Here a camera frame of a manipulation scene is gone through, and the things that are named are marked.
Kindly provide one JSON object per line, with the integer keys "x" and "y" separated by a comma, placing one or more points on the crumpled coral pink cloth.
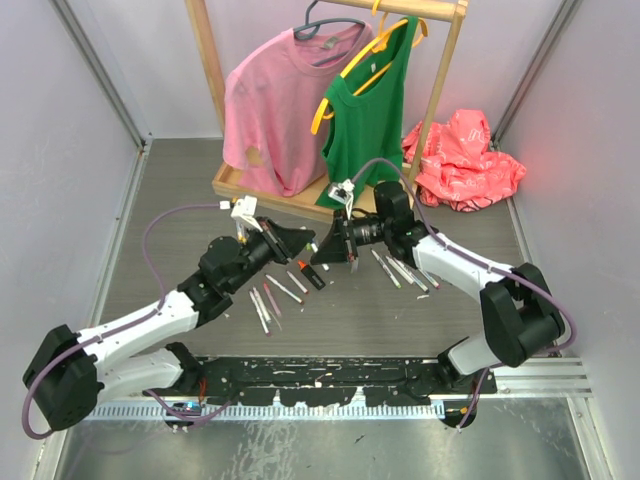
{"x": 458, "y": 169}

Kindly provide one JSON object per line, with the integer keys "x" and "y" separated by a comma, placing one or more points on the pink t-shirt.
{"x": 271, "y": 98}

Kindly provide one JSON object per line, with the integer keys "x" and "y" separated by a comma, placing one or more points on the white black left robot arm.
{"x": 72, "y": 372}

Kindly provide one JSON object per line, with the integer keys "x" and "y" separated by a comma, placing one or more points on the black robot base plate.
{"x": 315, "y": 382}

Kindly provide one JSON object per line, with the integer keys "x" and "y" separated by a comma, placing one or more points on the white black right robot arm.
{"x": 518, "y": 316}

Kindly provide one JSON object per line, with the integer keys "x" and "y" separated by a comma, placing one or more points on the white pen magenta tip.
{"x": 260, "y": 313}

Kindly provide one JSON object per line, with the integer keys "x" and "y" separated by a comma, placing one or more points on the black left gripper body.
{"x": 263, "y": 245}

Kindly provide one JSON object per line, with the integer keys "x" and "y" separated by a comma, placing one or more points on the wooden clothes rack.
{"x": 313, "y": 202}

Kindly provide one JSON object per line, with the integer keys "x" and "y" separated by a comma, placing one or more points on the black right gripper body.
{"x": 364, "y": 232}

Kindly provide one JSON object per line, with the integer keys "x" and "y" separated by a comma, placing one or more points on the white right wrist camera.
{"x": 343, "y": 192}

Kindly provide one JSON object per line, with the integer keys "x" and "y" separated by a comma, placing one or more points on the green tank top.
{"x": 363, "y": 107}

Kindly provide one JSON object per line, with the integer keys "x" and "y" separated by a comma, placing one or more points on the slotted cable duct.
{"x": 151, "y": 410}

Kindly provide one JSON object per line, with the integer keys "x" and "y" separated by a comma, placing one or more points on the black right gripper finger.
{"x": 340, "y": 229}
{"x": 333, "y": 249}

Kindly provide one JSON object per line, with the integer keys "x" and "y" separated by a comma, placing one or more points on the thin white pen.
{"x": 415, "y": 278}

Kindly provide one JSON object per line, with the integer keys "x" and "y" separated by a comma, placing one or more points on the white pen pink tip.
{"x": 272, "y": 300}

